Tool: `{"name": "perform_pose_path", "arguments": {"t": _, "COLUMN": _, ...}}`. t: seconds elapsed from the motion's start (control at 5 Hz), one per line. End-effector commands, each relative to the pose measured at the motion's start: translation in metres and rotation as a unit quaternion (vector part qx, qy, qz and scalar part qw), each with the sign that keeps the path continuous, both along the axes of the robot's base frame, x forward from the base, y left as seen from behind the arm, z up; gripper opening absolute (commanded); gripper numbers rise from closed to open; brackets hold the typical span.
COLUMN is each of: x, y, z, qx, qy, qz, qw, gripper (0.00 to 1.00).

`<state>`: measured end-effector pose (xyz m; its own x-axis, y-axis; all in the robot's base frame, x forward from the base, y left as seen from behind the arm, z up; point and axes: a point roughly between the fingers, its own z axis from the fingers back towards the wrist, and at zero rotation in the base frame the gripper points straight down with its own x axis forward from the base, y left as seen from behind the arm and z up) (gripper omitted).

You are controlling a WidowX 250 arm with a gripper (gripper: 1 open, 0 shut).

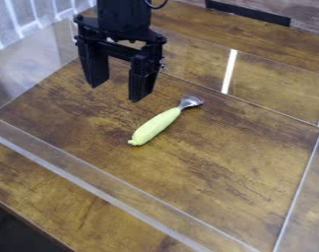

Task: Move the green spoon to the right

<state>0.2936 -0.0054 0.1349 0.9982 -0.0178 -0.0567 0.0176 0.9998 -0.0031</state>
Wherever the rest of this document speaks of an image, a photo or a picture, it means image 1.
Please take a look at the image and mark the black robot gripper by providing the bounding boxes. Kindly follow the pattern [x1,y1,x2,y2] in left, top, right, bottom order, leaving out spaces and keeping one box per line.
[73,0,167,102]

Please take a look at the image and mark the green handled metal spoon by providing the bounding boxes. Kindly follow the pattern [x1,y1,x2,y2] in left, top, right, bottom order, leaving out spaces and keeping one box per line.
[127,94,203,146]

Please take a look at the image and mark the black bar on table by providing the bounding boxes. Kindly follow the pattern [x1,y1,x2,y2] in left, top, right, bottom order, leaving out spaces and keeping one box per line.
[203,0,290,27]

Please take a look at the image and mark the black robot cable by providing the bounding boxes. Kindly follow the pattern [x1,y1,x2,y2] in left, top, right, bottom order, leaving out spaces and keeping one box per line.
[142,0,170,10]

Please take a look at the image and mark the clear acrylic enclosure wall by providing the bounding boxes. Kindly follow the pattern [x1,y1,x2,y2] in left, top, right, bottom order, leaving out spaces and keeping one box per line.
[0,21,319,252]

